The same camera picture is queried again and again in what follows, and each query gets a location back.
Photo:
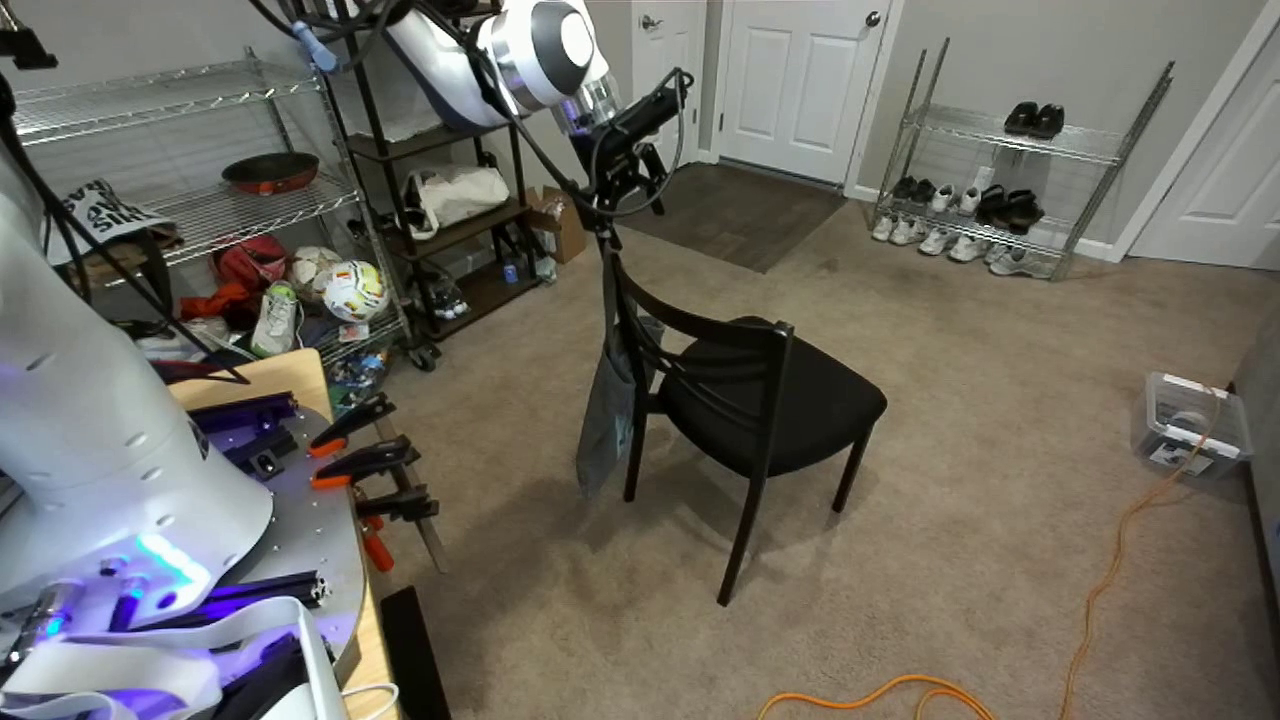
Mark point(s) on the white panel door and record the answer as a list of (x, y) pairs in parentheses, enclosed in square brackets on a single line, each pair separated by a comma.
[(792, 81)]

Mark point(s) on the white closet door right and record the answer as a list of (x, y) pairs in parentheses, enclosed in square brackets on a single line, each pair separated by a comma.
[(1221, 200)]

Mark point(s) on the chrome wire shoe rack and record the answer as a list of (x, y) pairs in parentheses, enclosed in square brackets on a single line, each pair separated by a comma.
[(957, 187)]

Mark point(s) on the red round pan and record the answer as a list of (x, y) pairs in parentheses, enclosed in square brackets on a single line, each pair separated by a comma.
[(275, 175)]

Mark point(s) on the black bar clamp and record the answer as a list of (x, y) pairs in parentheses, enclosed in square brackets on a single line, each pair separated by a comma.
[(375, 460)]

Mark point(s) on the black wooden chair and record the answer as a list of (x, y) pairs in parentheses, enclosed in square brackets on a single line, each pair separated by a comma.
[(751, 395)]

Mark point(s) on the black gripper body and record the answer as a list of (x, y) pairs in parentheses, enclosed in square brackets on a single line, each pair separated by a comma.
[(620, 153)]

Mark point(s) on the grey fabric bag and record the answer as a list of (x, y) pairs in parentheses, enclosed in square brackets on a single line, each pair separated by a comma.
[(604, 431)]

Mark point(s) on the dark door mat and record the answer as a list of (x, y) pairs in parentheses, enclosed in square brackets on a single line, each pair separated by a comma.
[(739, 214)]

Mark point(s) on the black shoes top shelf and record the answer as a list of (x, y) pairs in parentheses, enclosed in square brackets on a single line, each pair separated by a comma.
[(1038, 121)]

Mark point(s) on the cardboard box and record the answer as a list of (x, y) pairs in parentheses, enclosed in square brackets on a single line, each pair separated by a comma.
[(556, 214)]

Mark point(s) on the chrome wire shelf left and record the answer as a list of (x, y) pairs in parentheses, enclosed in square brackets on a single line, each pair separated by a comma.
[(146, 153)]

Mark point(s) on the red bag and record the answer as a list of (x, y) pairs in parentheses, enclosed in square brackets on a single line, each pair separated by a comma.
[(242, 276)]

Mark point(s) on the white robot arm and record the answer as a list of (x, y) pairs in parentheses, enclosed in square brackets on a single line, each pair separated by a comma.
[(123, 498)]

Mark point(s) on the soccer ball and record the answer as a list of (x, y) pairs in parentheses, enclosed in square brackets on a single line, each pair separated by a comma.
[(353, 290)]

